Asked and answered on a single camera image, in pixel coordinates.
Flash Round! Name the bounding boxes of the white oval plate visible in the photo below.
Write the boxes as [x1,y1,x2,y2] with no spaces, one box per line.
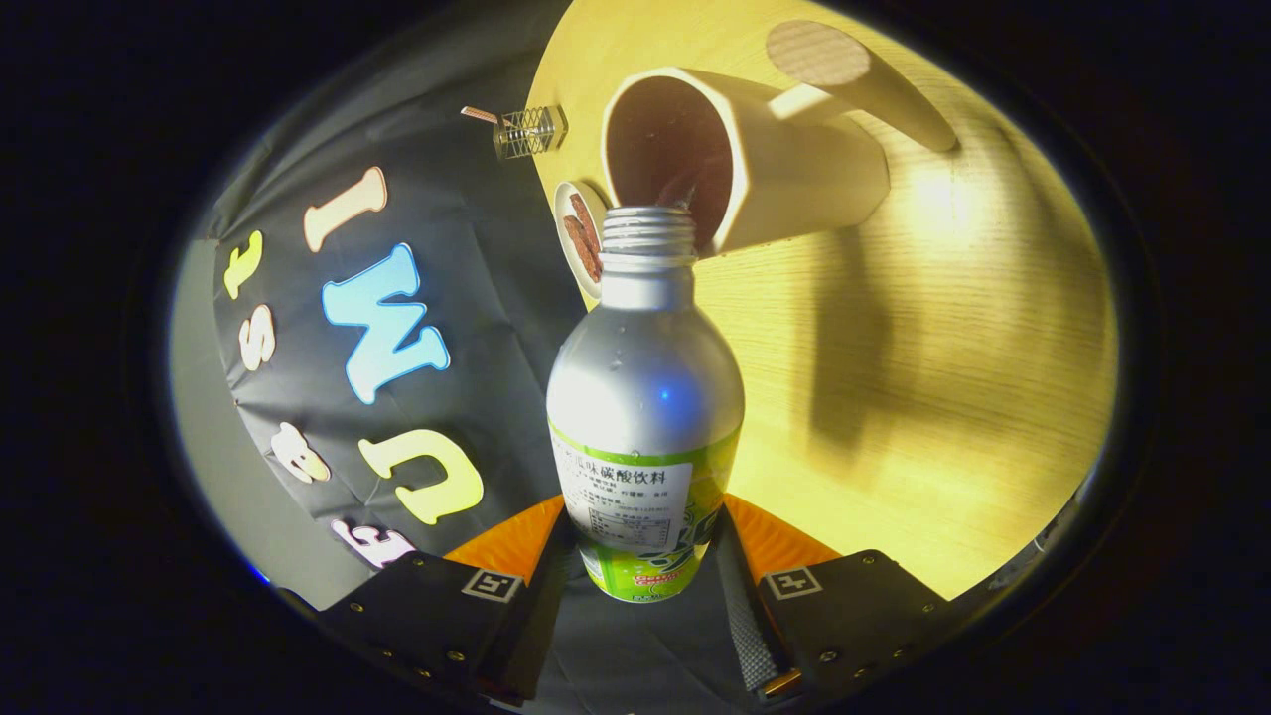
[553,180,612,301]

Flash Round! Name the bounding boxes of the wooden table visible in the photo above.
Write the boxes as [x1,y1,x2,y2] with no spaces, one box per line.
[524,0,1118,602]

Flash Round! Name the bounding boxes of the wire mesh holder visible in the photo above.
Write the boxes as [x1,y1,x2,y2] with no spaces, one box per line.
[494,105,569,161]

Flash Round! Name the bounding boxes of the black backdrop cloth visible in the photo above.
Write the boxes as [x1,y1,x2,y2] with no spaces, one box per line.
[204,0,766,715]

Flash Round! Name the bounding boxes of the brown meat slice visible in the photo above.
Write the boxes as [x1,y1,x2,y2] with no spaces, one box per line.
[570,193,603,254]
[563,216,600,284]

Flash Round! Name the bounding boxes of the beige cup with wooden handle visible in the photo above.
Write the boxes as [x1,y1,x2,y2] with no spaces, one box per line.
[602,20,959,259]

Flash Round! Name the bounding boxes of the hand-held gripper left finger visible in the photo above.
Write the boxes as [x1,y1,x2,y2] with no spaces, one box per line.
[318,495,577,706]

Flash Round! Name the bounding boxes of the silver green juice bottle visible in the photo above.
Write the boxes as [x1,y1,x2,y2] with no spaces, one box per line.
[546,206,746,604]

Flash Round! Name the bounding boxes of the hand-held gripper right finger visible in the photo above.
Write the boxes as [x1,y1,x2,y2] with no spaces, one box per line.
[713,494,949,704]

